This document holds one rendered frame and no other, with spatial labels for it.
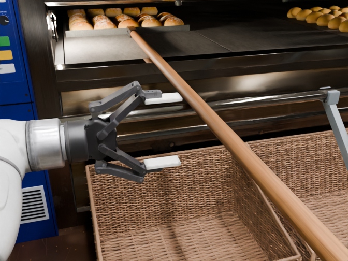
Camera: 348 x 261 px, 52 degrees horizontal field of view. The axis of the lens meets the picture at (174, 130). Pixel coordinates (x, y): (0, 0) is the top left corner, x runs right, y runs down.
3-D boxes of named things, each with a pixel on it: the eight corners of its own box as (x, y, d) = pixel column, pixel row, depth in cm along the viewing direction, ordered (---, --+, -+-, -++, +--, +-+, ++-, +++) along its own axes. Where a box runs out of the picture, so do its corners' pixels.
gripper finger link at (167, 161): (146, 167, 69) (146, 170, 69) (180, 162, 71) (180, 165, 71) (143, 159, 72) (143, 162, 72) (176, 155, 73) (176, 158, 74)
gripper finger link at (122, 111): (100, 132, 67) (95, 128, 67) (143, 91, 66) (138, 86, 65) (102, 142, 64) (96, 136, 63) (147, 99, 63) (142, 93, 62)
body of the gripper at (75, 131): (61, 112, 66) (112, 107, 68) (67, 153, 69) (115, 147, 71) (61, 129, 59) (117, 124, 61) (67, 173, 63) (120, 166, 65)
